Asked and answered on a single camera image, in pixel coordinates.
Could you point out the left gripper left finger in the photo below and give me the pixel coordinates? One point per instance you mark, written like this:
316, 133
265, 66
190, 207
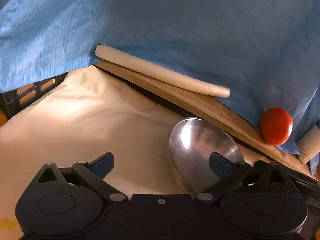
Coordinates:
91, 175

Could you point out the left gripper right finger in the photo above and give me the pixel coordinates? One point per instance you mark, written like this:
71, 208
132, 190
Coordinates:
231, 174

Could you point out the deep steel bowl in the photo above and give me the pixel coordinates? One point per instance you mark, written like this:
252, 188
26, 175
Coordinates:
191, 142

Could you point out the white thermos bottle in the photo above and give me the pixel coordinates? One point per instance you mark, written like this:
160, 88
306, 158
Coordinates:
308, 145

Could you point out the wooden shelf board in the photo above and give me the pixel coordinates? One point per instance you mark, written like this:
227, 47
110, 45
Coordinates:
188, 103

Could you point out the cream paper table cover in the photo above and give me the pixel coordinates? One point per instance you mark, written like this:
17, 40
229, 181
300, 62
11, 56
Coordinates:
87, 115

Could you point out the red tomato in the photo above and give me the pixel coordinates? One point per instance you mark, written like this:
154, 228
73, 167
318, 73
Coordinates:
275, 126

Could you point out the black plastic crate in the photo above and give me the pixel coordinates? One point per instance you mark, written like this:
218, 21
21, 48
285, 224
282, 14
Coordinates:
14, 101

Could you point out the white rolling pin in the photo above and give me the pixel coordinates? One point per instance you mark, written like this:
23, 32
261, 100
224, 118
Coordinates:
160, 73

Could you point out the light blue hanging coat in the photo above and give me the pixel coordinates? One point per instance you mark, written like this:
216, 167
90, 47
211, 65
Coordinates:
265, 51

